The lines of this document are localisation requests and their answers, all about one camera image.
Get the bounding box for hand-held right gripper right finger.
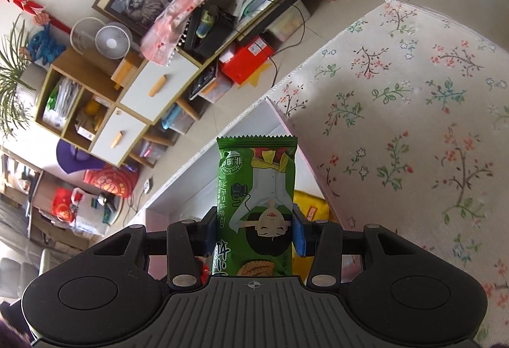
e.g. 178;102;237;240
291;203;426;289

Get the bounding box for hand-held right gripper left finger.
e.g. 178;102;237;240
85;207;219;290

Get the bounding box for green snack packet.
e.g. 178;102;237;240
216;135;298;278

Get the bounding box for pink cardboard box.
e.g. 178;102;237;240
144;96;368;283

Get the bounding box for yellow snack packet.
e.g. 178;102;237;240
293;190;331;222

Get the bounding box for red printed gift bag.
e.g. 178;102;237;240
83;165;139;198

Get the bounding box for clear storage bin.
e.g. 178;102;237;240
199;71;235;104
161;103;196;134
266;0;311;42

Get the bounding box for white plastic bag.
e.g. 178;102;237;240
52;187;114;239

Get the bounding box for white cabinet drawer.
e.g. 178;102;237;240
119;53;200;126
89;106;149;167

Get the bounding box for black tablet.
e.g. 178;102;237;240
188;61;220;100

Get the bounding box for purple hat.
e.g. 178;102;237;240
56;139;105;174

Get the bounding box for yellow paper sheet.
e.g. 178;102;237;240
247;61;280;89

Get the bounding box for floral tablecloth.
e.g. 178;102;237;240
274;0;509;348

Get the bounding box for red cardboard box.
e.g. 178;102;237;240
219;35;277;85

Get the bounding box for tan cardboard box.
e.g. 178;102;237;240
111;57;138;88

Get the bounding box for black case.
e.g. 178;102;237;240
185;6;235;58

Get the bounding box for metal storage rack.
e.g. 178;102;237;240
0;149;60;245

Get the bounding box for grey cushioned seat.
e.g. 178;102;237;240
0;248;52;293

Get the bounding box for white bags in cabinet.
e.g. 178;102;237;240
43;77;82;126

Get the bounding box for wooden cabinet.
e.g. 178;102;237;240
34;0;382;169

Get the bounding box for pink floral cloth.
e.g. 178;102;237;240
141;0;275;66

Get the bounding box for white desk fan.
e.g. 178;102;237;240
94;24;134;60

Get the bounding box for dark fuzzy clothing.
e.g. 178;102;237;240
0;318;30;348

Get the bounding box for white round fan guard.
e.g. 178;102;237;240
70;17;106;54

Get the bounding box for blue plush toy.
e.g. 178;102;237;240
20;24;66;66

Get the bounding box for potted green plant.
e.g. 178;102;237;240
0;14;46;142

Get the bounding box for red paper decoration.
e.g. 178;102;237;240
0;0;72;34

